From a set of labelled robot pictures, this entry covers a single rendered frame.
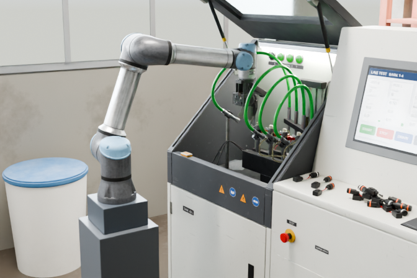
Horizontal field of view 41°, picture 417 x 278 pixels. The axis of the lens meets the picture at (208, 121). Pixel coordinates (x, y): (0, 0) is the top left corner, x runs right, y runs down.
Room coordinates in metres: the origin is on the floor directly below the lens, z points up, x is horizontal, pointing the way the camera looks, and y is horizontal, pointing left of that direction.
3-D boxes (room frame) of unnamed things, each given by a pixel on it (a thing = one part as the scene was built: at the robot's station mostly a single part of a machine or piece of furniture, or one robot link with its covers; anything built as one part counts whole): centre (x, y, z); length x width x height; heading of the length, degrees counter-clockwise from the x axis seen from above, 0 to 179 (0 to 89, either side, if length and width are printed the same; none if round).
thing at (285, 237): (1.90, -0.29, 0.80); 0.05 x 0.04 x 0.05; 39
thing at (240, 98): (2.41, -0.16, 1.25); 0.09 x 0.08 x 0.12; 129
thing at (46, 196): (3.26, 1.00, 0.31); 0.51 x 0.51 x 0.62
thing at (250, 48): (2.41, -0.16, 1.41); 0.09 x 0.08 x 0.11; 114
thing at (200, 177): (2.28, -0.04, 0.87); 0.62 x 0.04 x 0.16; 39
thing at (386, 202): (1.77, -0.58, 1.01); 0.23 x 0.11 x 0.06; 39
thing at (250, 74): (2.41, -0.17, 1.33); 0.08 x 0.08 x 0.05
